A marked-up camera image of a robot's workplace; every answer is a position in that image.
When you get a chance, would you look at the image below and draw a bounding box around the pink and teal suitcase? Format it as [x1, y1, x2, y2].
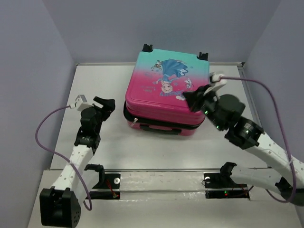
[123, 44, 209, 136]

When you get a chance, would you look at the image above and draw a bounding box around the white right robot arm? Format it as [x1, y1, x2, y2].
[183, 86, 304, 207]

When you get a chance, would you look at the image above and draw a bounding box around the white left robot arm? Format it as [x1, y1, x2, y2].
[36, 95, 115, 228]

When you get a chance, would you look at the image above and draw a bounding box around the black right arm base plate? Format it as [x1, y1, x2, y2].
[201, 172, 250, 200]

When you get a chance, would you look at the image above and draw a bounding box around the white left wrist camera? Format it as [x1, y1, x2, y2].
[69, 95, 92, 112]

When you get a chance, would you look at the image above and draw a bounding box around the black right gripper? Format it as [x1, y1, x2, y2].
[181, 85, 224, 132]

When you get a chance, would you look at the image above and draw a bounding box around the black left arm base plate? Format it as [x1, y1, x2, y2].
[85, 164, 121, 200]

